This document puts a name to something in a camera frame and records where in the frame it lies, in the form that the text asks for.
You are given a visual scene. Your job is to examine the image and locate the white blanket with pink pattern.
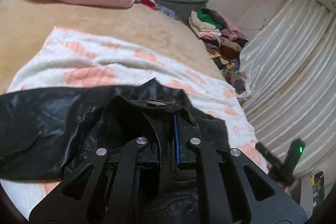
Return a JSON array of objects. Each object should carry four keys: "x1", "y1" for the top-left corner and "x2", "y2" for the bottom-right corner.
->
[{"x1": 0, "y1": 26, "x2": 268, "y2": 219}]

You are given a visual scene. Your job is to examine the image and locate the black leather jacket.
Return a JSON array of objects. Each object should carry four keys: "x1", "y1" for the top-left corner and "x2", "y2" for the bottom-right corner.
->
[{"x1": 1, "y1": 80, "x2": 229, "y2": 223}]

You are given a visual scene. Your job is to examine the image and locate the pile of folded clothes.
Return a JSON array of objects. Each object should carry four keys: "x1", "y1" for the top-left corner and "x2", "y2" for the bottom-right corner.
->
[{"x1": 188, "y1": 7, "x2": 248, "y2": 99}]

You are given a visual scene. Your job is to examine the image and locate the red patterned cloth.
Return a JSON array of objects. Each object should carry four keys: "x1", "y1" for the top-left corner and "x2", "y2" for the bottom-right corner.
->
[{"x1": 135, "y1": 0, "x2": 180, "y2": 21}]

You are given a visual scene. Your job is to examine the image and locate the tan bed cover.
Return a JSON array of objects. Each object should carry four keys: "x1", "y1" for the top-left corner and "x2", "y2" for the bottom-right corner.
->
[{"x1": 1, "y1": 0, "x2": 222, "y2": 92}]

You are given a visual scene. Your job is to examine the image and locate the person's right hand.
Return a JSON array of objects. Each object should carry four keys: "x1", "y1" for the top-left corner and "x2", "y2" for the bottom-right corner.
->
[{"x1": 266, "y1": 162, "x2": 290, "y2": 195}]

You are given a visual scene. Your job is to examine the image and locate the white striped satin curtain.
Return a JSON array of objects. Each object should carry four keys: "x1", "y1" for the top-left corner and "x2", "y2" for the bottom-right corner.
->
[{"x1": 240, "y1": 0, "x2": 335, "y2": 176}]

